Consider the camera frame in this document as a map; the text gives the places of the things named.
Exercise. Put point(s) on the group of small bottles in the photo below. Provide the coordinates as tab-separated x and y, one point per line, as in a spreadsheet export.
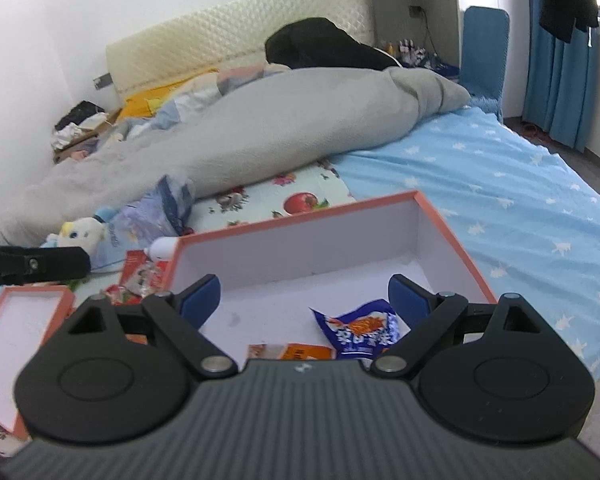
410	47

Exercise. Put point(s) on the yellow cloth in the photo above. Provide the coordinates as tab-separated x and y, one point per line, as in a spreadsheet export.
145	102

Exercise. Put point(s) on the orange box lid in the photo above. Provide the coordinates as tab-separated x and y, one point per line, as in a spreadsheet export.
15	350

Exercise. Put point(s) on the blue plastic bag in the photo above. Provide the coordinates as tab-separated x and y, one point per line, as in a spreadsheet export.
155	210

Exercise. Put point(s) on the blue snack packet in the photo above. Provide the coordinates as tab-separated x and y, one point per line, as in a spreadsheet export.
360	330

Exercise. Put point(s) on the orange snack packet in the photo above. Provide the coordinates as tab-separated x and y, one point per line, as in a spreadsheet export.
300	351

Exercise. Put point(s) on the black pillow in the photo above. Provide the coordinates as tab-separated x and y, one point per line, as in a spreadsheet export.
325	42

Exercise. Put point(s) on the cream padded headboard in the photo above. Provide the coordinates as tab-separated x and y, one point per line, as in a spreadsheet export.
205	35

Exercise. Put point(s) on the blue star bed sheet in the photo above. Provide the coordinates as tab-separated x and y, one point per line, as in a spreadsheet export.
505	200

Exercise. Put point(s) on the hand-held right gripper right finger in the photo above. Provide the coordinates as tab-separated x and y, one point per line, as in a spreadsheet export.
407	302

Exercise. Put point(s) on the blue curtain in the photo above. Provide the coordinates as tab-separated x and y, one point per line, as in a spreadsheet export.
560	85

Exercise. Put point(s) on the grey blanket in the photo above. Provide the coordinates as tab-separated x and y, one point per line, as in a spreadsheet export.
260	125

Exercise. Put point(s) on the black clothes pile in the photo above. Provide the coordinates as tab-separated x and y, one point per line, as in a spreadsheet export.
77	112

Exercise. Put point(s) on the orange cardboard box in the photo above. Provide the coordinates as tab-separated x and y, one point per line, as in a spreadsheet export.
305	250

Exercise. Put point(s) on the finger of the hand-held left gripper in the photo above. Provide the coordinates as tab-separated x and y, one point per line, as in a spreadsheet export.
35	262

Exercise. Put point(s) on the white plush toy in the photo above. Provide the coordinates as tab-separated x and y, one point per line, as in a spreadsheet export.
77	232

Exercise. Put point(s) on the black wall outlet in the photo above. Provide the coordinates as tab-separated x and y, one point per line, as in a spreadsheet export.
416	10

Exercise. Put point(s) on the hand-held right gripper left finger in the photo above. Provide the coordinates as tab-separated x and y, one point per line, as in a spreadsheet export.
200	300

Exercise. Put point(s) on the blue chair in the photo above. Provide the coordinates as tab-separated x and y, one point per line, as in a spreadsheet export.
482	55

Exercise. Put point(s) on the brown cardboard box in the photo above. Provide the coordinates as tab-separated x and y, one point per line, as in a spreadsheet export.
87	140

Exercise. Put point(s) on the grey wall socket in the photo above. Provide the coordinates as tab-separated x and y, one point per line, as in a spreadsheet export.
101	80

